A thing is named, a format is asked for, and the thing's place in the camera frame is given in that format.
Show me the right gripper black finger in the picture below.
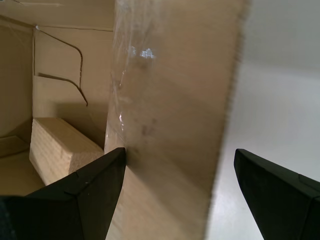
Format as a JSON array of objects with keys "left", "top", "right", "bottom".
[
  {"left": 0, "top": 147, "right": 127, "bottom": 240},
  {"left": 234, "top": 148, "right": 320, "bottom": 240}
]

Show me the light wooden block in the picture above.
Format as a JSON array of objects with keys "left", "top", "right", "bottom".
[{"left": 28, "top": 117, "right": 105, "bottom": 187}]

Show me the brown cardboard box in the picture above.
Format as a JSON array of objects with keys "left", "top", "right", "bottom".
[{"left": 0, "top": 0, "right": 252, "bottom": 240}]

